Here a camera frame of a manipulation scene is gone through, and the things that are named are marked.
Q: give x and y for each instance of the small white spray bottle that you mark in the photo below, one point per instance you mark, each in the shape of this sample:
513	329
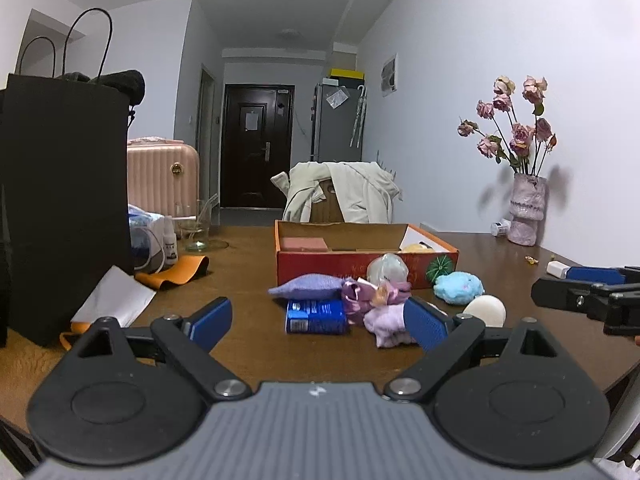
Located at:
170	250

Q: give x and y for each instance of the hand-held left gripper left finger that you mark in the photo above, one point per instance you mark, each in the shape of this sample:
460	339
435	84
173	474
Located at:
212	320

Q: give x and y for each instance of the blue plush toy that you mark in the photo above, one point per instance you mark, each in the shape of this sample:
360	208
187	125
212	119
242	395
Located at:
457	287

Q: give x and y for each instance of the glass jar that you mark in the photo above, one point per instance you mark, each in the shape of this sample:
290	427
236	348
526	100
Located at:
197	232

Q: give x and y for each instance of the pink suitcase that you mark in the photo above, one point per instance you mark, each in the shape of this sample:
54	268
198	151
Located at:
160	175

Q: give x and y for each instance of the yellow black box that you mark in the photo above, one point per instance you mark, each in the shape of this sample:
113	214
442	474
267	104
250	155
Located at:
347	73

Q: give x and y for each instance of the lavender knit pouch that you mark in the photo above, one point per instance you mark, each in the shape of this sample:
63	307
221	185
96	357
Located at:
307	286

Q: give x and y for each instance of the white folded umbrella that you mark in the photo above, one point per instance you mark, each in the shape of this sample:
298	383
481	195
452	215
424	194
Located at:
358	115

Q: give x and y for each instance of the dried rose bouquet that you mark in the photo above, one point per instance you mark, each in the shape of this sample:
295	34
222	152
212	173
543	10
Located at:
522	135

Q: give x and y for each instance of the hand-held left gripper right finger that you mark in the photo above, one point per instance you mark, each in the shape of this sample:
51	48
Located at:
425	327

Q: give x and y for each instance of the grey refrigerator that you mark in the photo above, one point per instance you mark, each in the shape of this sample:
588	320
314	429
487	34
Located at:
335	130

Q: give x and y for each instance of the light purple sock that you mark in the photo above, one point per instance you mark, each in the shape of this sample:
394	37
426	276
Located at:
385	325

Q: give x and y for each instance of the orange cardboard box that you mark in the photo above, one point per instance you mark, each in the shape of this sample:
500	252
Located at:
325	265

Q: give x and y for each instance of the white round sponge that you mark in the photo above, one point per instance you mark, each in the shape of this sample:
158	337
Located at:
485	309

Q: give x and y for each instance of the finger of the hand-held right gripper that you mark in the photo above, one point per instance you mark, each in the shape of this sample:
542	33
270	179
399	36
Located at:
560	295
595	275

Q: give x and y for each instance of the beige coat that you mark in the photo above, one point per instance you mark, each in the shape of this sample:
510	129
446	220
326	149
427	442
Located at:
360	190

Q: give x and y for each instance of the orange elastic band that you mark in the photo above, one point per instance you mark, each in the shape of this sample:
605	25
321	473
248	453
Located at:
175	272

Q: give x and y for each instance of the dark entrance door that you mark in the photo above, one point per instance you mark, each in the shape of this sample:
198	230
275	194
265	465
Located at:
255	160

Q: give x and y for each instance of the black paper bag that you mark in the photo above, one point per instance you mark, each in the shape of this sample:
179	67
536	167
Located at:
60	185

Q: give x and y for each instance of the wall poster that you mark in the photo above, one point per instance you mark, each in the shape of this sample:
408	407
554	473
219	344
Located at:
389	75

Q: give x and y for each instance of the wooden chair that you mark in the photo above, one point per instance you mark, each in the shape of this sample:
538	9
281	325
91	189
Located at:
327	207

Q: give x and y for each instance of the blue tissue pack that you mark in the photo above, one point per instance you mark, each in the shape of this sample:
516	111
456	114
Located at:
315	317

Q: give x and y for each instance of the white paper sheet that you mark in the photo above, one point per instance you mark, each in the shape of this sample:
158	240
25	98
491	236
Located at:
115	297

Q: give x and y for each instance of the pink pad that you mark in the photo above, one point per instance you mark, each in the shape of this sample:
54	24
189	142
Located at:
305	244

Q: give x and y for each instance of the purple satin scrunchie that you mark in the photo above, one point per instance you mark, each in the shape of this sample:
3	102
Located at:
357	295

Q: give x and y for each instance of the pink ceramic vase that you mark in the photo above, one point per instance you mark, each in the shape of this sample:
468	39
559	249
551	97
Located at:
527	210

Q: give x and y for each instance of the grey interior door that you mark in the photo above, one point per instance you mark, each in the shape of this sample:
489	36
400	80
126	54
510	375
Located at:
206	135

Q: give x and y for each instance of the grey white soft ball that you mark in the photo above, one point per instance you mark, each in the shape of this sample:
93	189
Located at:
387	267

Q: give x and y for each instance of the yellow plush toy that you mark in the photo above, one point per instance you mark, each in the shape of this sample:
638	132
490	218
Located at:
415	247

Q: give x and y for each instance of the dark cloth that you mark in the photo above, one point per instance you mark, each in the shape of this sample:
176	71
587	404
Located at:
125	82

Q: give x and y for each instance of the blue white plastic pack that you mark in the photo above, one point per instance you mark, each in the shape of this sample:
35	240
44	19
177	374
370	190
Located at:
142	240

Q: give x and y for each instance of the small white box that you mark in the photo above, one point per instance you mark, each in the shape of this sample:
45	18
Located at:
556	268

